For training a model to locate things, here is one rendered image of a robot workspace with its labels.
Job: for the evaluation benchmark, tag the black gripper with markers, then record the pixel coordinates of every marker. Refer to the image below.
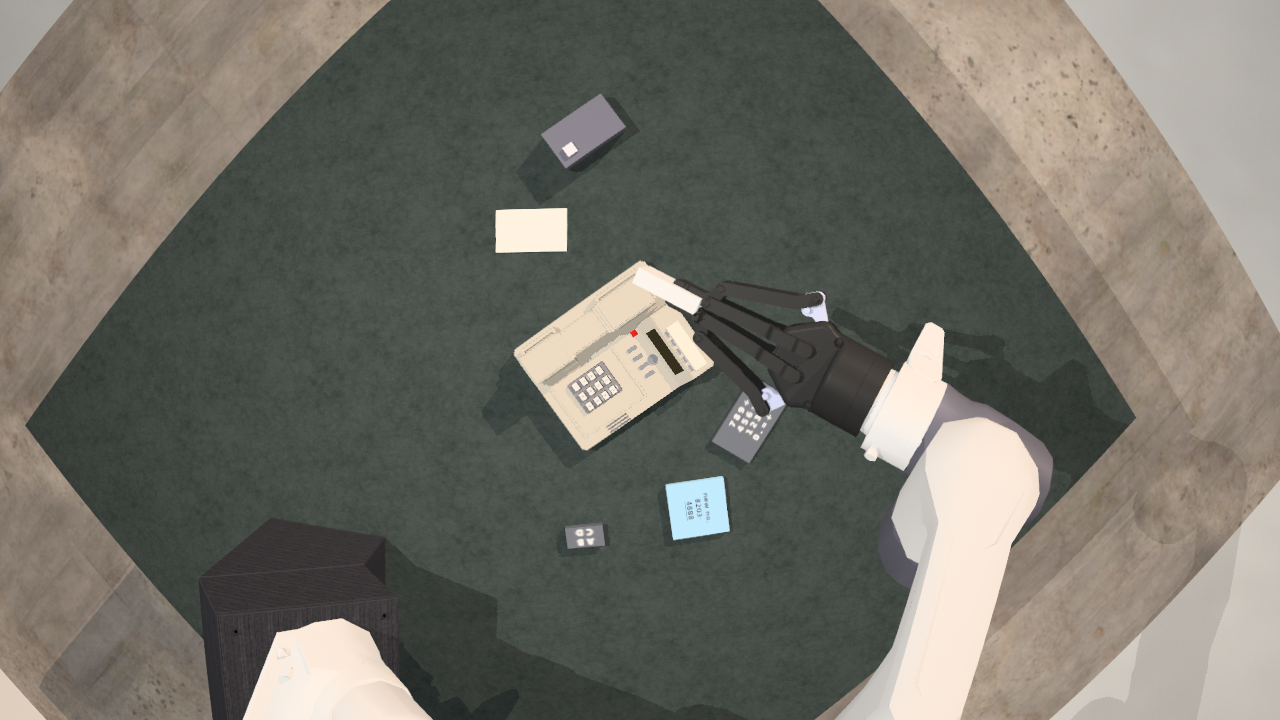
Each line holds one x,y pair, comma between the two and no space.
851,381

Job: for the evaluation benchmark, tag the pale blue sticky note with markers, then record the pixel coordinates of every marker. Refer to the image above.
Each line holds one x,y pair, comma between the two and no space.
697,507

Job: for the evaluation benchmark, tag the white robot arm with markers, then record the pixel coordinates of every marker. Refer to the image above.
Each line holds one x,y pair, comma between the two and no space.
963,504

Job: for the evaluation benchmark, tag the cream paper sheet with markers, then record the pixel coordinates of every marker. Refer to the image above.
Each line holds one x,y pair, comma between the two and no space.
531,230

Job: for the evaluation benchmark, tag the beige telephone handset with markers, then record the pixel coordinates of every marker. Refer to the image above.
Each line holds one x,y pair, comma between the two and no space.
610,313

